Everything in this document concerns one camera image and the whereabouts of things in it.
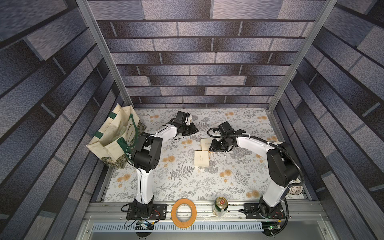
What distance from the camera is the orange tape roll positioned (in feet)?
2.29

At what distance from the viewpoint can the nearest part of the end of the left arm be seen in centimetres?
78

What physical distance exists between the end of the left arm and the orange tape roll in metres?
0.36
